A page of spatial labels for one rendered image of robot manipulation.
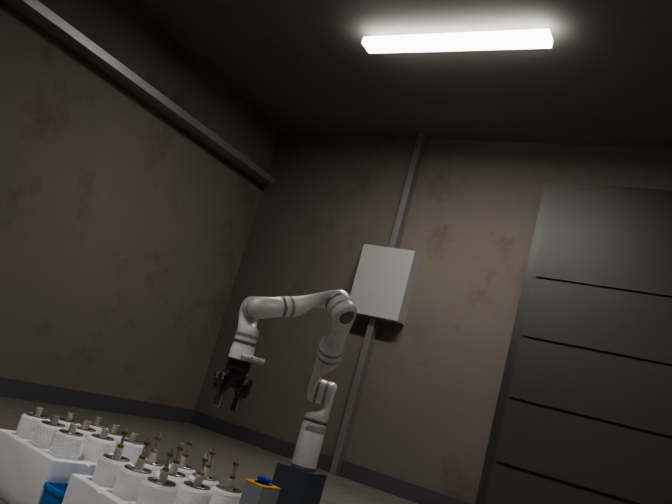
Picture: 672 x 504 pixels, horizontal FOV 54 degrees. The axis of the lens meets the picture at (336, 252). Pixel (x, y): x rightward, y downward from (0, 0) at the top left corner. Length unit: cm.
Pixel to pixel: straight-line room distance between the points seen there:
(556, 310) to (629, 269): 57
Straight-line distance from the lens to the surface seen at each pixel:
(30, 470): 235
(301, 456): 252
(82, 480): 207
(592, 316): 499
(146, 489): 187
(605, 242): 513
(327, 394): 251
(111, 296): 532
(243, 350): 208
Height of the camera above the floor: 59
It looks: 12 degrees up
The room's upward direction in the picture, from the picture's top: 16 degrees clockwise
